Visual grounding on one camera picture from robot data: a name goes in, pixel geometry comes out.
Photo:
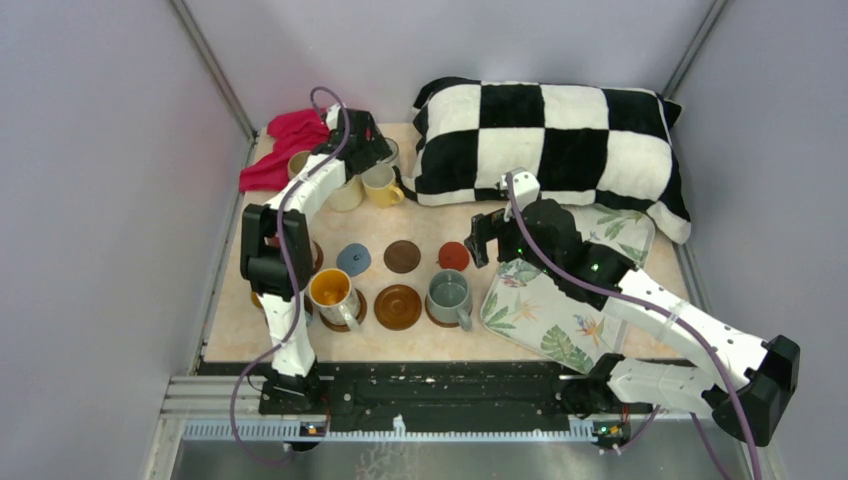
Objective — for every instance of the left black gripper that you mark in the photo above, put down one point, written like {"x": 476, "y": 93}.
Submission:
{"x": 376, "y": 150}

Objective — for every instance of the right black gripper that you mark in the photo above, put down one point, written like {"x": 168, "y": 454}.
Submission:
{"x": 485, "y": 225}

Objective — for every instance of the cream ceramic mug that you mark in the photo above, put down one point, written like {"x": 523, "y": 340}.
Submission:
{"x": 347, "y": 197}

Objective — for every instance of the beige ceramic mug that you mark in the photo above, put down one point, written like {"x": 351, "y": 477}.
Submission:
{"x": 297, "y": 163}

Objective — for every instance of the red apple coaster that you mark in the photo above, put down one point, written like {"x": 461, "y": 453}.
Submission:
{"x": 453, "y": 255}

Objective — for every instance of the blue-grey apple coaster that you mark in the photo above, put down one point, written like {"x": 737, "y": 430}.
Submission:
{"x": 354, "y": 259}

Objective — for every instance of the dark walnut wooden coaster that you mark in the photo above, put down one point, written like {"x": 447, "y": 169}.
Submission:
{"x": 402, "y": 256}
{"x": 317, "y": 256}

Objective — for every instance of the grey ceramic mug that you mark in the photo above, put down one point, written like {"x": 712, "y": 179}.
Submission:
{"x": 449, "y": 298}

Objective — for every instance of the amber wooden coaster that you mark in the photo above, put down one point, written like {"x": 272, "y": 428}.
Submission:
{"x": 438, "y": 322}
{"x": 398, "y": 307}
{"x": 346, "y": 315}

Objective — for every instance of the orange cup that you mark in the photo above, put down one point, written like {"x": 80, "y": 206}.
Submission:
{"x": 328, "y": 287}

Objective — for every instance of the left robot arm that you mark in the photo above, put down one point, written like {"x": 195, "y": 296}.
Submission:
{"x": 276, "y": 255}

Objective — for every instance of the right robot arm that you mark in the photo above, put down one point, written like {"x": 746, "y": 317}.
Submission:
{"x": 743, "y": 382}

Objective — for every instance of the white dark-rimmed mug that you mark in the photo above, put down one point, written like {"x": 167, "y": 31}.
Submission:
{"x": 393, "y": 158}

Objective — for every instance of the yellow ceramic mug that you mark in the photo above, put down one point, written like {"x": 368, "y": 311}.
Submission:
{"x": 381, "y": 187}

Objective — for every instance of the crumpled pink cloth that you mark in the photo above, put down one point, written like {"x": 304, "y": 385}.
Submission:
{"x": 292, "y": 133}

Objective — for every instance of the floral white tray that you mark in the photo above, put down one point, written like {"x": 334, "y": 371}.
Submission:
{"x": 524, "y": 305}

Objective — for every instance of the black white checkered pillow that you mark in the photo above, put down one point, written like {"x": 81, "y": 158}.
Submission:
{"x": 584, "y": 144}

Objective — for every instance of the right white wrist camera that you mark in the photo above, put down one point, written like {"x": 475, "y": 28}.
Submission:
{"x": 522, "y": 188}

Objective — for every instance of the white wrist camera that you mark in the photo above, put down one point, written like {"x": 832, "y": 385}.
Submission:
{"x": 522, "y": 188}
{"x": 333, "y": 117}

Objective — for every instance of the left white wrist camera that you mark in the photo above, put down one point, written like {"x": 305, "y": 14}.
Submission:
{"x": 333, "y": 117}

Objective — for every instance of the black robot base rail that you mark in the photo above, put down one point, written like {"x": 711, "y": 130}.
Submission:
{"x": 441, "y": 397}

